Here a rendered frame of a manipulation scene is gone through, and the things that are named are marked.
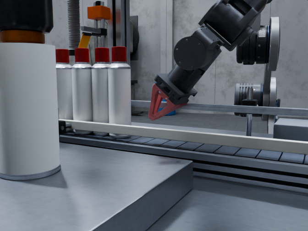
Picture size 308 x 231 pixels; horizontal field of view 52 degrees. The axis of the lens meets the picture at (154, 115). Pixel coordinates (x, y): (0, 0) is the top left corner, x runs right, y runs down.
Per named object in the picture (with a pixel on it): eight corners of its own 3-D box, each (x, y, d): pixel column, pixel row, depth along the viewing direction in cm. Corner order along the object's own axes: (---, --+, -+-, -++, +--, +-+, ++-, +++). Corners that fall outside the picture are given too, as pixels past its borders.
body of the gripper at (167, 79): (151, 80, 62) (173, 50, 59) (173, 79, 71) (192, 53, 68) (174, 102, 61) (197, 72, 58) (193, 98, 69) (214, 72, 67)
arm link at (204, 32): (255, 30, 59) (221, 0, 60) (249, 28, 49) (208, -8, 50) (212, 77, 64) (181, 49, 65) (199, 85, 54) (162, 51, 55)
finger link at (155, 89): (134, 109, 67) (159, 75, 64) (150, 106, 74) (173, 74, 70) (156, 131, 66) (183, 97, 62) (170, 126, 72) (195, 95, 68)
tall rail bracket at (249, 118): (234, 168, 66) (237, 89, 63) (241, 160, 72) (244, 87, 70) (250, 170, 64) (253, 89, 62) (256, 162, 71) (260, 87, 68)
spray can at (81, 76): (70, 134, 75) (67, 47, 73) (77, 130, 81) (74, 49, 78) (91, 135, 75) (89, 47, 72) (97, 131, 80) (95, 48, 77)
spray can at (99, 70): (88, 134, 76) (85, 47, 73) (104, 131, 80) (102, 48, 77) (102, 137, 73) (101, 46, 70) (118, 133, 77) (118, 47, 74)
